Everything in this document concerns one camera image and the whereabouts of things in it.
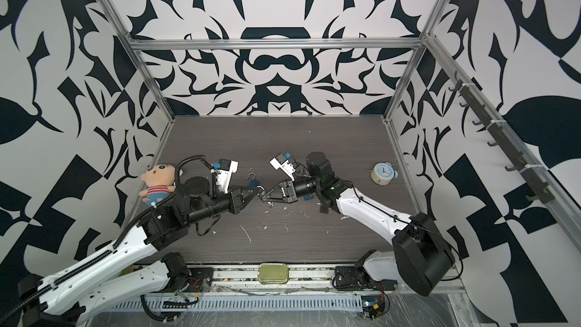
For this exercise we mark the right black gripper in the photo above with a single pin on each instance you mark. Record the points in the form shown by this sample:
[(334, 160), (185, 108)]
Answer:
[(288, 189)]

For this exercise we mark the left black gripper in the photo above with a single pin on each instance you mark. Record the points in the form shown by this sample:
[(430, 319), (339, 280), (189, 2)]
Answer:
[(237, 203)]

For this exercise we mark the blue padlock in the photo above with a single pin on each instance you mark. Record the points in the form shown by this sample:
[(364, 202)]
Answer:
[(252, 181)]

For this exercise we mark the black padlock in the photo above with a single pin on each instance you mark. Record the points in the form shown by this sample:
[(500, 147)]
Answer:
[(262, 196), (323, 209)]

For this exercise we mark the black padlock front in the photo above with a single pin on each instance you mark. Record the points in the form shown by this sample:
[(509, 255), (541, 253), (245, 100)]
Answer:
[(262, 196)]

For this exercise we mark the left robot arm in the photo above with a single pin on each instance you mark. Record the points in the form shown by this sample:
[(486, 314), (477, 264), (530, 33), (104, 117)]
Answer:
[(176, 197)]

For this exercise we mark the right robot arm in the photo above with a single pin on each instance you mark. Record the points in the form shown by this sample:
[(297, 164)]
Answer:
[(420, 256)]

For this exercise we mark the gold metal tin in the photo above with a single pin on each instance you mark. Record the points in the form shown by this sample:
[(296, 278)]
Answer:
[(273, 273)]

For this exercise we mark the plush doll striped shirt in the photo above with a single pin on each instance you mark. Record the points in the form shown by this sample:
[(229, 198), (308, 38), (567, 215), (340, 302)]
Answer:
[(160, 181)]

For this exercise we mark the cream blue alarm clock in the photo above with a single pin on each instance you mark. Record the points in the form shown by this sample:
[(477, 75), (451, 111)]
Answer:
[(383, 174)]

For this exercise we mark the small electronics board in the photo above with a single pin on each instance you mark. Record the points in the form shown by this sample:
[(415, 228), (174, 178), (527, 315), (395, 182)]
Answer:
[(375, 306)]

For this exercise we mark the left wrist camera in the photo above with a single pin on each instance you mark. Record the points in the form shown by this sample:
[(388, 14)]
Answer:
[(223, 171)]

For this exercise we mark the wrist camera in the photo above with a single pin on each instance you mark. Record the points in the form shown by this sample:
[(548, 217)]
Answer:
[(286, 163), (223, 171)]

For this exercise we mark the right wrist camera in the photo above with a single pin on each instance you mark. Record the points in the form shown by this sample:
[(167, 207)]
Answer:
[(286, 163)]

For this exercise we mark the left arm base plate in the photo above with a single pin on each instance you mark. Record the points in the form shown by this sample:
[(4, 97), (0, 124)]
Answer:
[(200, 280)]

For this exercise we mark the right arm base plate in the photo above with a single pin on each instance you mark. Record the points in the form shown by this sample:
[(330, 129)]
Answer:
[(351, 278)]

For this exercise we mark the white slotted cable duct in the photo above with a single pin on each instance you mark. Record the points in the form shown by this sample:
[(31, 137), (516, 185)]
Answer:
[(245, 303)]

